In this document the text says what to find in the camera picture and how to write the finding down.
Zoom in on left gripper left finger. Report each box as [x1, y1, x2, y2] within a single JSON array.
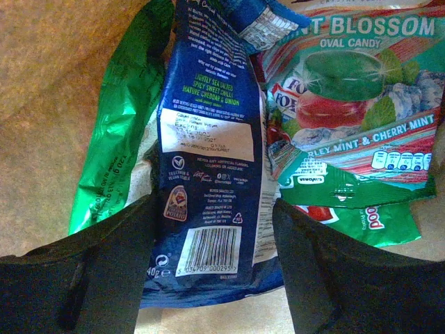
[[1, 194, 158, 333]]

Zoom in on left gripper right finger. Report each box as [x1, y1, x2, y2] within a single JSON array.
[[273, 200, 444, 333]]

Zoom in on dark blue chips bag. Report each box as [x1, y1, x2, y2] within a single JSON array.
[[139, 0, 312, 310]]

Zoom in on brown paper bag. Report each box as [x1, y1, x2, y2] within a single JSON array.
[[1, 1, 444, 333]]

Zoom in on Fox's mint candy bag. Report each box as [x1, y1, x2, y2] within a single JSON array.
[[260, 1, 444, 190]]

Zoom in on green red snack packet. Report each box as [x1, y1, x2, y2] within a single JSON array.
[[280, 159, 436, 247]]

